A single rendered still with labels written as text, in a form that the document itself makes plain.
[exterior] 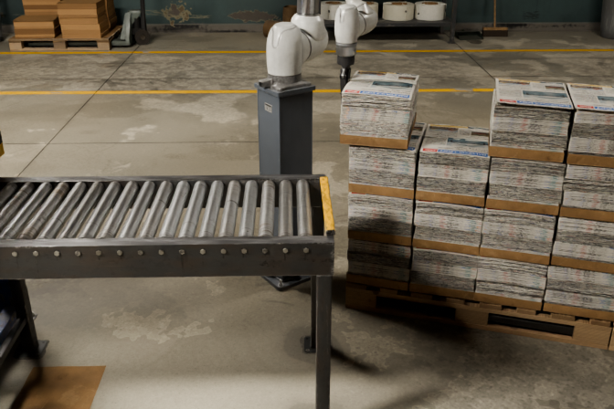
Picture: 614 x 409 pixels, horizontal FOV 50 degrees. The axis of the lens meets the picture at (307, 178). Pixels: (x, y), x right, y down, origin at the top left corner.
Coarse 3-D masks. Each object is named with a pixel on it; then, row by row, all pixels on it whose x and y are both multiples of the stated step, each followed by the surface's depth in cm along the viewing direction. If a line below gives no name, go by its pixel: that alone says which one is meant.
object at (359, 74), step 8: (360, 72) 298; (368, 72) 298; (376, 72) 298; (384, 72) 299; (392, 72) 300; (408, 80) 286; (416, 80) 286; (416, 88) 287; (416, 96) 293; (416, 104) 302
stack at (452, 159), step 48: (432, 144) 281; (480, 144) 281; (480, 192) 275; (528, 192) 269; (576, 192) 264; (432, 240) 289; (480, 240) 283; (528, 240) 277; (576, 240) 272; (384, 288) 305; (480, 288) 293; (528, 288) 286; (576, 288) 279; (528, 336) 294; (576, 336) 288
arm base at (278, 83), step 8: (264, 80) 297; (272, 80) 297; (280, 80) 296; (288, 80) 296; (296, 80) 298; (304, 80) 302; (272, 88) 297; (280, 88) 293; (288, 88) 295; (296, 88) 298
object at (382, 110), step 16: (352, 96) 270; (368, 96) 268; (384, 96) 267; (400, 96) 267; (352, 112) 274; (368, 112) 272; (384, 112) 270; (400, 112) 268; (352, 128) 277; (368, 128) 275; (384, 128) 273; (400, 128) 272
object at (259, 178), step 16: (64, 176) 257; (80, 176) 257; (96, 176) 257; (112, 176) 257; (128, 176) 257; (144, 176) 257; (160, 176) 257; (176, 176) 257; (192, 176) 257; (208, 176) 257; (224, 176) 257; (240, 176) 257; (256, 176) 257; (272, 176) 257; (288, 176) 257; (304, 176) 257; (320, 176) 257; (208, 192) 256; (224, 192) 256; (240, 192) 256; (320, 192) 257; (112, 208) 258
